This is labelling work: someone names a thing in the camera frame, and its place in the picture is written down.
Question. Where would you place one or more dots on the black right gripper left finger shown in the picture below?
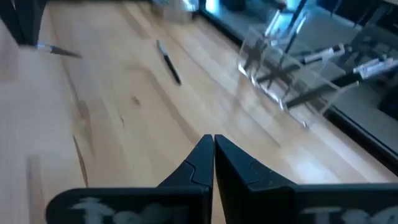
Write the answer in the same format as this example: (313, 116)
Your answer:
(186, 202)

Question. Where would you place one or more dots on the clear acrylic organizer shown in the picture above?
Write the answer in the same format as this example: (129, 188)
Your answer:
(314, 77)

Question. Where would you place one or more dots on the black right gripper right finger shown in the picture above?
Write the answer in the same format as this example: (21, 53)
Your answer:
(264, 202)

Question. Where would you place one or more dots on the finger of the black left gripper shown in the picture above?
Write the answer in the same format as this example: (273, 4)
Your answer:
(28, 21)

